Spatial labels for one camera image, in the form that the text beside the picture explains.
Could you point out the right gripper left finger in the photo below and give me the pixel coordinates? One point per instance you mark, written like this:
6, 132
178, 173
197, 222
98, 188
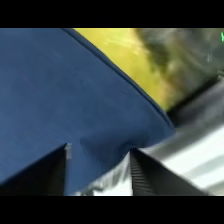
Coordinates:
43, 176

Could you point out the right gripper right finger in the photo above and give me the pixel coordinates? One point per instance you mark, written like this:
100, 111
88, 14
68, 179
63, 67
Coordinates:
153, 180

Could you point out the blue garment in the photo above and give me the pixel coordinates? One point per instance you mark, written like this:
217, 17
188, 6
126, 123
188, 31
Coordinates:
66, 100

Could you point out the silver frame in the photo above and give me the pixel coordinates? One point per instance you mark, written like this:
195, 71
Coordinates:
196, 160

